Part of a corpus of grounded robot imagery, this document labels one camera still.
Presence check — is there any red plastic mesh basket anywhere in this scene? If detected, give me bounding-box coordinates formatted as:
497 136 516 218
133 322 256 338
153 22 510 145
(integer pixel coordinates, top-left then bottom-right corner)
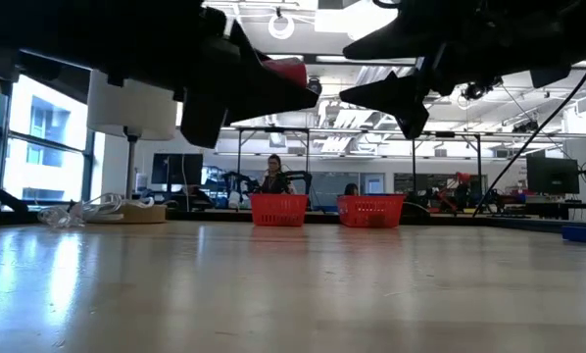
250 193 310 227
336 193 407 229

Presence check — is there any black power cable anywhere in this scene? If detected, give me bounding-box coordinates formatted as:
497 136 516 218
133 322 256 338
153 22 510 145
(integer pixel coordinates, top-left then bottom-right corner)
471 53 586 218

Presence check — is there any pink USB charger cube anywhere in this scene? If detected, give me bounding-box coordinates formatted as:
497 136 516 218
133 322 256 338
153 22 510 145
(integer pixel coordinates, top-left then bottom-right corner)
261 57 309 89

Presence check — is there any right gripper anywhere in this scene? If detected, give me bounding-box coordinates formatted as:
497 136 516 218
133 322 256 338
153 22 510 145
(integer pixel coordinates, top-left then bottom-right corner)
339 0 519 141

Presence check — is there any wooden lamp base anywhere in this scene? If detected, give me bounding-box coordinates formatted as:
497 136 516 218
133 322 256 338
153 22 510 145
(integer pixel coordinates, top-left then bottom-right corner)
86 126 169 226

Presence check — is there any black computer monitor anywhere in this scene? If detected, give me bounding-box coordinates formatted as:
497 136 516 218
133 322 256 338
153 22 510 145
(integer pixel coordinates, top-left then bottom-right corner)
526 155 581 196
150 152 205 186

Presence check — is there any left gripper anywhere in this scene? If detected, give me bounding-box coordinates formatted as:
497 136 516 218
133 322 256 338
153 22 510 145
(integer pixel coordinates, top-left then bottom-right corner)
174 0 321 148

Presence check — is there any small blue device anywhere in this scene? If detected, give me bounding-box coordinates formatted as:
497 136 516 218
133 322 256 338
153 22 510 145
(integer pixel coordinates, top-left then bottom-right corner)
561 224 586 244

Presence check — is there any black background rig frame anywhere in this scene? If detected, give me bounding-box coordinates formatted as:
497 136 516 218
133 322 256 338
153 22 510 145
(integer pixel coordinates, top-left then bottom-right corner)
223 126 314 197

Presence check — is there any white cylindrical lamp shade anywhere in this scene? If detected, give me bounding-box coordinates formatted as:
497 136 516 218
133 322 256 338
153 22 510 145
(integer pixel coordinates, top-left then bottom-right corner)
86 68 179 142

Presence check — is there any clear white lamp cable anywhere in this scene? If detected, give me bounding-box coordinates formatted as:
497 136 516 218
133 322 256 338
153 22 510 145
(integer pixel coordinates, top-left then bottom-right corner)
36 191 156 229

